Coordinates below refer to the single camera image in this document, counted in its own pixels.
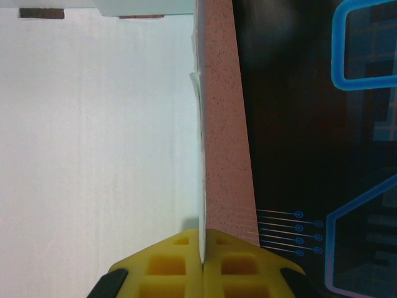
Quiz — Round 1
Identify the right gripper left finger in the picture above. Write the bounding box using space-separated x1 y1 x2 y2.
88 228 204 298

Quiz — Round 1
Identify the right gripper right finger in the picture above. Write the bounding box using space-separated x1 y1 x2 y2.
203 228 323 298

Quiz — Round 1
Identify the light blue paper box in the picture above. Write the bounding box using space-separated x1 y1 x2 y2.
0 0 208 266

